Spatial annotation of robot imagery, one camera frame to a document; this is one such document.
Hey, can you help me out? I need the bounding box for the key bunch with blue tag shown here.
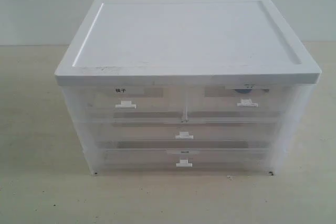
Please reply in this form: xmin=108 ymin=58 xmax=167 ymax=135
xmin=234 ymin=89 xmax=270 ymax=97

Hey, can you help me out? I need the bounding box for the white translucent drawer cabinet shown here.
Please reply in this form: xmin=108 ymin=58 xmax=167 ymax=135
xmin=55 ymin=0 xmax=321 ymax=175

